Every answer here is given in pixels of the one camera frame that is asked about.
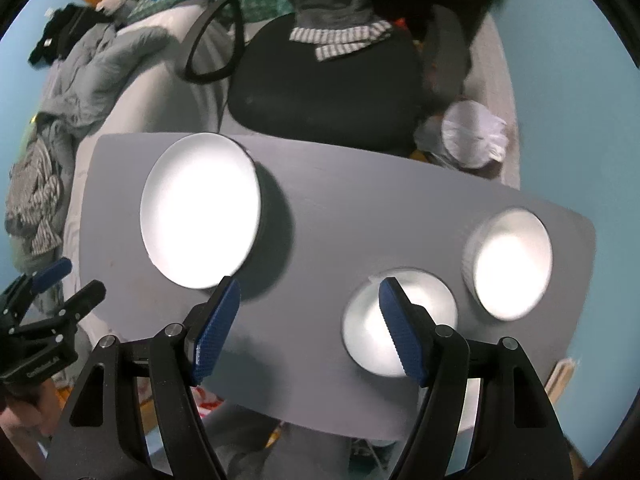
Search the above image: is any white ribbed bowl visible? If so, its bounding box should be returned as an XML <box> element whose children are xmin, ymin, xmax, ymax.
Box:
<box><xmin>462</xmin><ymin>208</ymin><xmax>553</xmax><ymax>322</ymax></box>

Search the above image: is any large white plate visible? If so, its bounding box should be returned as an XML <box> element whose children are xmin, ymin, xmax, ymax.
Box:
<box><xmin>139</xmin><ymin>132</ymin><xmax>262</xmax><ymax>289</ymax></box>

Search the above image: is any person's left hand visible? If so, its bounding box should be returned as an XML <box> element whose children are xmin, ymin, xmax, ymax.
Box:
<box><xmin>1</xmin><ymin>379</ymin><xmax>61</xmax><ymax>469</ymax></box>

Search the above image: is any large white bowl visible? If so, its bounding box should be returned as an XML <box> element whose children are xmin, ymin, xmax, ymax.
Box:
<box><xmin>342</xmin><ymin>268</ymin><xmax>458</xmax><ymax>379</ymax></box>

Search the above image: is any wooden board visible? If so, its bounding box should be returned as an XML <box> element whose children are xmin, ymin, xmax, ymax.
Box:
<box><xmin>544</xmin><ymin>358</ymin><xmax>576</xmax><ymax>404</ymax></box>

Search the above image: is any white plastic bag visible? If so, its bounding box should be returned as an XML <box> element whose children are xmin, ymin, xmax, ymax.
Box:
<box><xmin>413</xmin><ymin>100</ymin><xmax>509</xmax><ymax>170</ymax></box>

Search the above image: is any grey duvet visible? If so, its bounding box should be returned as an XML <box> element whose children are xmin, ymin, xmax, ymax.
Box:
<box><xmin>3</xmin><ymin>24</ymin><xmax>169</xmax><ymax>275</ymax></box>

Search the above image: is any black office chair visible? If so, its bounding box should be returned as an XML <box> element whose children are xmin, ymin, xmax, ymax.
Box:
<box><xmin>183</xmin><ymin>0</ymin><xmax>426</xmax><ymax>157</ymax></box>

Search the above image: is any grey striped garment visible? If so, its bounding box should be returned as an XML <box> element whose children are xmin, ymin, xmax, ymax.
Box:
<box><xmin>290</xmin><ymin>0</ymin><xmax>393</xmax><ymax>62</ymax></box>

